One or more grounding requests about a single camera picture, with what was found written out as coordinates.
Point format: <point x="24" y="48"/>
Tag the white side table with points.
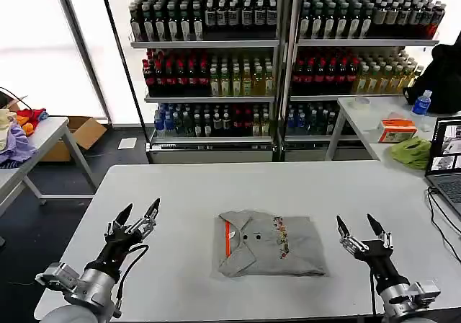
<point x="363" y="121"/>

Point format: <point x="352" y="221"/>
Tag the beige cloth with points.
<point x="5" y="128"/>

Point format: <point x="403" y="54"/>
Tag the grey side table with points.
<point x="47" y="135"/>

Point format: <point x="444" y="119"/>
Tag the orange tissue box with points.
<point x="396" y="130"/>

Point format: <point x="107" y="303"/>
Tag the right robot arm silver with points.
<point x="407" y="299"/>

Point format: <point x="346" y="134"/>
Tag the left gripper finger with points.
<point x="120" y="218"/>
<point x="147" y="218"/>

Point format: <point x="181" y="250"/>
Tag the water bottle blue label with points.
<point x="421" y="105"/>

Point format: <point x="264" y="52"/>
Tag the brown cardboard box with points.
<point x="84" y="133"/>

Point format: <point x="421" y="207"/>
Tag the purple cloth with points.
<point x="16" y="144"/>

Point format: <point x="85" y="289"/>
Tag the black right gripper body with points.
<point x="381" y="260"/>

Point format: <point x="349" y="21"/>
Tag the shelf rack with bottles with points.
<point x="205" y="74"/>
<point x="360" y="67"/>

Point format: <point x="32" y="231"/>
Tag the black bag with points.
<point x="444" y="81"/>

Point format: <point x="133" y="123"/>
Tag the grey printed shirt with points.
<point x="273" y="245"/>

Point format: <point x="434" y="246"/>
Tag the green cloth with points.
<point x="412" y="153"/>

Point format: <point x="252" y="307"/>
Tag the red cloth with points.
<point x="32" y="117"/>

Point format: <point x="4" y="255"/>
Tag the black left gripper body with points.
<point x="113" y="249"/>

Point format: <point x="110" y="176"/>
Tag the grey laptop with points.
<point x="444" y="150"/>

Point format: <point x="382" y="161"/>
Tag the white paper sheet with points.
<point x="127" y="143"/>

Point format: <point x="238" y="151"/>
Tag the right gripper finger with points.
<point x="380" y="229"/>
<point x="347" y="238"/>

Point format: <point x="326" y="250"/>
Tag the black slanted pole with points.
<point x="124" y="70"/>

